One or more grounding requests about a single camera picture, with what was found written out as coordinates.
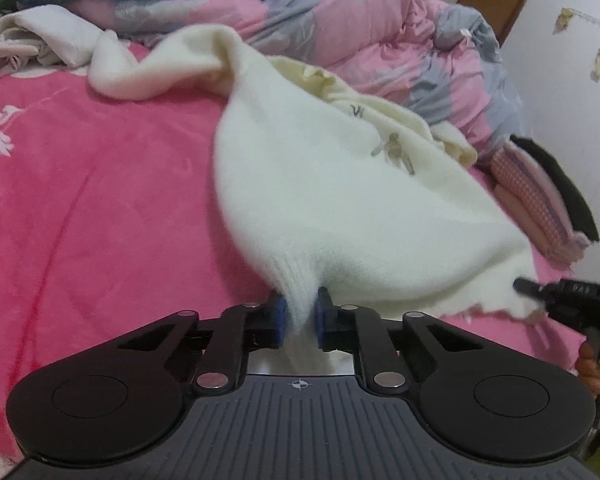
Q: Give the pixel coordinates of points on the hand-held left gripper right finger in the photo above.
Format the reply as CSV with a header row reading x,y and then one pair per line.
x,y
322,320

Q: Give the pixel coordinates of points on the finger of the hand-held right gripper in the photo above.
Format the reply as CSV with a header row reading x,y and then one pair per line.
x,y
530,288

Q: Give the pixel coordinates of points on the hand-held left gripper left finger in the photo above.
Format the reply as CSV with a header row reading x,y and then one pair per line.
x,y
280,320

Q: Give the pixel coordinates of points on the cream deer print sweater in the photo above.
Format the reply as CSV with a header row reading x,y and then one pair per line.
x,y
305,185

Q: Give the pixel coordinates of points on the pink checked folded clothes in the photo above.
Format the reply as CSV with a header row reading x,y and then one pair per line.
x,y
530,195

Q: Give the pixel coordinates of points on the person's right hand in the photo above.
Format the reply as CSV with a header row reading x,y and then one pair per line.
x,y
592,372

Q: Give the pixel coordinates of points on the black cloth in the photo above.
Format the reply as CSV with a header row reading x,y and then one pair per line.
x,y
565,185

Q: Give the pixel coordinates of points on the pink floral blanket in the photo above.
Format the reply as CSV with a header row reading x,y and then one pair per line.
x,y
105,185

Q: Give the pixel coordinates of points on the brown wooden door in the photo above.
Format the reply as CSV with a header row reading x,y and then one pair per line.
x,y
500,0

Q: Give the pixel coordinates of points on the pink grey floral quilt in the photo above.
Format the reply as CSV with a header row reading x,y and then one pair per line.
x,y
370,20

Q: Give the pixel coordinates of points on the white folded cloth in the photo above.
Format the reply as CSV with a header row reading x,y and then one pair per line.
x,y
45,35

